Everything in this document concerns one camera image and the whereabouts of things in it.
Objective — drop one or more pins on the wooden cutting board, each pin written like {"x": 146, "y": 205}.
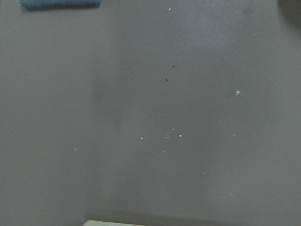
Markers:
{"x": 104, "y": 223}

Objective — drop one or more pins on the folded grey cloth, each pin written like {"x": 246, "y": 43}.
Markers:
{"x": 35, "y": 4}

